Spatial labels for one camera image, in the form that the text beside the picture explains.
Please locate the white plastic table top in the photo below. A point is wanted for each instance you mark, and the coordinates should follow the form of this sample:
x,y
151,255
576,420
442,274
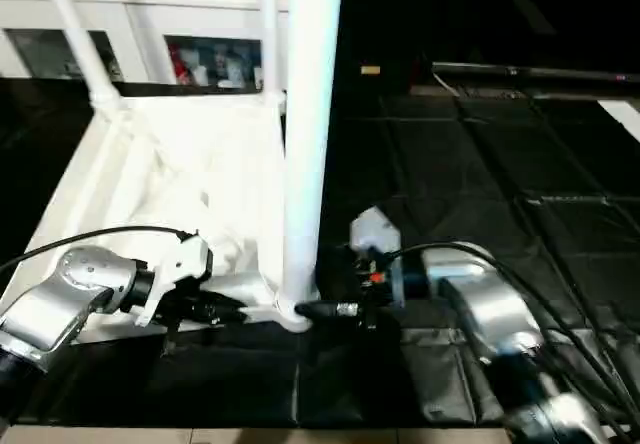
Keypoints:
x,y
175,164

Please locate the white plastic table leg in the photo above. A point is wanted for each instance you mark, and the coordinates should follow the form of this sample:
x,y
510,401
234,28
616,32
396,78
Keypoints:
x,y
270,39
81,39
310,114

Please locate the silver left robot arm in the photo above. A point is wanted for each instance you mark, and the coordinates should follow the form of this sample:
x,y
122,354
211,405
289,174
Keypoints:
x,y
80,274

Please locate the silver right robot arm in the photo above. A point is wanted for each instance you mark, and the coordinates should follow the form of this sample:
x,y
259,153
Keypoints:
x,y
480,304

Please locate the black mat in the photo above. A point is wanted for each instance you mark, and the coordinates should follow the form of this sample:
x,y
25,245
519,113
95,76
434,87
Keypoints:
x,y
500,164

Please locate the yellow label sticker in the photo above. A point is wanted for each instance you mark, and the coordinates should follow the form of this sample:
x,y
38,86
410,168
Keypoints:
x,y
370,70

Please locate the red and white bottle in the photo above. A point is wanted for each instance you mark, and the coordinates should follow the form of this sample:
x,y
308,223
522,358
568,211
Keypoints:
x,y
182,71

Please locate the long black bar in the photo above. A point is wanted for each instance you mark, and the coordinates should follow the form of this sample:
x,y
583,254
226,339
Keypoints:
x,y
500,70

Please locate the white cabinet with glass doors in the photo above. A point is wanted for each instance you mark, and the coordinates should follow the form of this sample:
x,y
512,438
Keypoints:
x,y
150,14

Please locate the white flat board strip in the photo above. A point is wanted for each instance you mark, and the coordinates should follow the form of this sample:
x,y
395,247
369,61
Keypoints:
x,y
622,116

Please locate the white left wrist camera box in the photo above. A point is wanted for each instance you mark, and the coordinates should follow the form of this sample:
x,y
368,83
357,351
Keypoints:
x,y
185,259

